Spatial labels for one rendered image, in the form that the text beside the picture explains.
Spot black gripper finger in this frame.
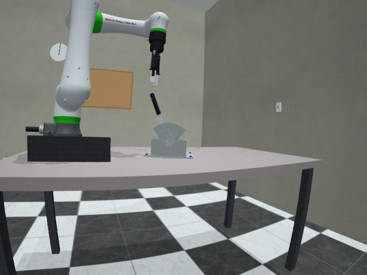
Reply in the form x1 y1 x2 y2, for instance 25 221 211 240
150 50 159 83
153 56 160 87

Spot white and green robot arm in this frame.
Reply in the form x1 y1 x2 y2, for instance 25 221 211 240
26 0 169 136

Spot black lever with red squeeze bar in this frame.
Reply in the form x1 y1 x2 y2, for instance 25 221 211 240
150 93 164 124

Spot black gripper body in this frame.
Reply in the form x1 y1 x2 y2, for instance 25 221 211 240
150 41 164 58

